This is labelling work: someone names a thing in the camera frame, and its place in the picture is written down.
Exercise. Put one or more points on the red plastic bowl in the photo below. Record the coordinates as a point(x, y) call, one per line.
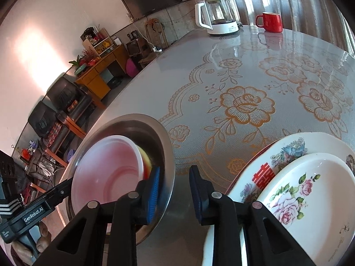
point(110, 169)

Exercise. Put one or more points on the pink bag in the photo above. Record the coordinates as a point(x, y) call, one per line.
point(131, 69)

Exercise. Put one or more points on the stainless steel bowl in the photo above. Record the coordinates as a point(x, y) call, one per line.
point(151, 136)

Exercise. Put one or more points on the red mug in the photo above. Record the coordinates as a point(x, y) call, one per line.
point(271, 22)

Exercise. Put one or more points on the wooden desktop shelf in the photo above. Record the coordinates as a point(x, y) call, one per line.
point(97, 42)

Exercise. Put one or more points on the red double-happiness plate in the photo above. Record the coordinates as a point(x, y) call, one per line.
point(257, 174)

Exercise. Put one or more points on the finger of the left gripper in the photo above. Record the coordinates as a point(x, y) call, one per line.
point(54, 196)

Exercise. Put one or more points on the orange wooden desk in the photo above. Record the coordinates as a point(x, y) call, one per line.
point(92, 80)

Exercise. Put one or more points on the person's left hand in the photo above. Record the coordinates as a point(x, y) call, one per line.
point(24, 251)

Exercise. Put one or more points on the lace patterned table cover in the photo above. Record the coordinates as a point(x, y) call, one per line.
point(226, 100)

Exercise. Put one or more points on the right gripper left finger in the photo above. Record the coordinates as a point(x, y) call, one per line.
point(131, 212)

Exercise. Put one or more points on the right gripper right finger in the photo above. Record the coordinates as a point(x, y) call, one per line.
point(213, 208)

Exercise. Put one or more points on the small rose plate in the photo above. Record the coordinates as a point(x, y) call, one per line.
point(313, 198)

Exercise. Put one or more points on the beige window curtain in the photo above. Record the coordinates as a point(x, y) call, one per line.
point(318, 18)

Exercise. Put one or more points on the yellow plastic bowl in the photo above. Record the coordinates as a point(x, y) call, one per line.
point(144, 164)

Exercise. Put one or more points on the white glass electric kettle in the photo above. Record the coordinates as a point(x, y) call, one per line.
point(216, 16)

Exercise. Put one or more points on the black leather armchair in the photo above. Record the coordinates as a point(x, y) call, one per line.
point(63, 100)

